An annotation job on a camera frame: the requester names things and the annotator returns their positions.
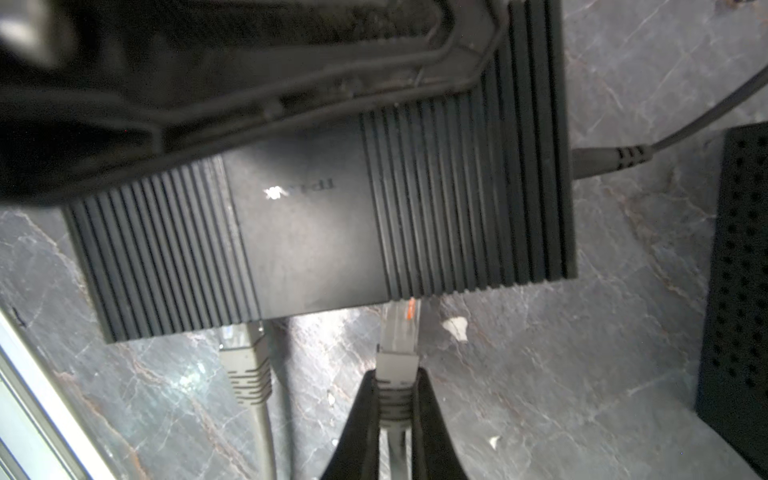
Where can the black power adapter with plug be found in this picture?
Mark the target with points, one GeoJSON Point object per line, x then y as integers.
{"type": "Point", "coordinates": [597, 161]}

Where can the black ribbed network switch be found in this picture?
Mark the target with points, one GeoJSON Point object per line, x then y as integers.
{"type": "Point", "coordinates": [463, 192]}

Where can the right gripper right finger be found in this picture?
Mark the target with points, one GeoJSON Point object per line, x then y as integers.
{"type": "Point", "coordinates": [433, 454]}

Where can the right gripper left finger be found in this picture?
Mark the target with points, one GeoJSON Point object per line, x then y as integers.
{"type": "Point", "coordinates": [357, 454]}

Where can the aluminium mounting rail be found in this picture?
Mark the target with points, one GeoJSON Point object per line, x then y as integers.
{"type": "Point", "coordinates": [41, 436]}

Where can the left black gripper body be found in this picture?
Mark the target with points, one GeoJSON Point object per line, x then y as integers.
{"type": "Point", "coordinates": [96, 94]}

